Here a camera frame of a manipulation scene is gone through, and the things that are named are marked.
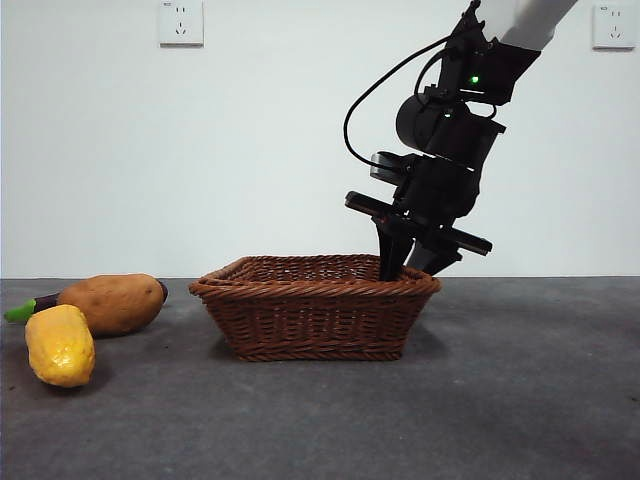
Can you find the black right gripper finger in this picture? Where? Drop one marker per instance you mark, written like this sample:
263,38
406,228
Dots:
437,257
392,250

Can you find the brown woven wicker basket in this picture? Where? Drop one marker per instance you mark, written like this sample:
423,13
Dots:
310,320

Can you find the brown potato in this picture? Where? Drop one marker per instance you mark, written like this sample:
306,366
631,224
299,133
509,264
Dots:
115,302

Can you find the yellow corn cob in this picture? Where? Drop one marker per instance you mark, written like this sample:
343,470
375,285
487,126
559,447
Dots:
60,347

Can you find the purple eggplant with green stem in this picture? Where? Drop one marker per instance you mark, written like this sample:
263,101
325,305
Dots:
20,311

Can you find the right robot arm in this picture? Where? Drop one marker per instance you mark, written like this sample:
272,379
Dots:
450,135

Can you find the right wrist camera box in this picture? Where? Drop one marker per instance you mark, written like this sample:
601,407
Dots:
390,167

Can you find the white wall socket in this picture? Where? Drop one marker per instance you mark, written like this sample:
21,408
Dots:
181,22
612,27

